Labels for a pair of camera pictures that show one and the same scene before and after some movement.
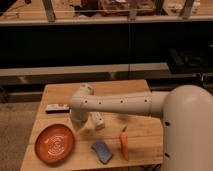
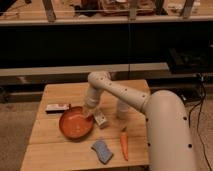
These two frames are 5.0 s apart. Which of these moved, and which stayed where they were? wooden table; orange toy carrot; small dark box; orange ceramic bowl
Moved: orange ceramic bowl
Stayed: small dark box; orange toy carrot; wooden table
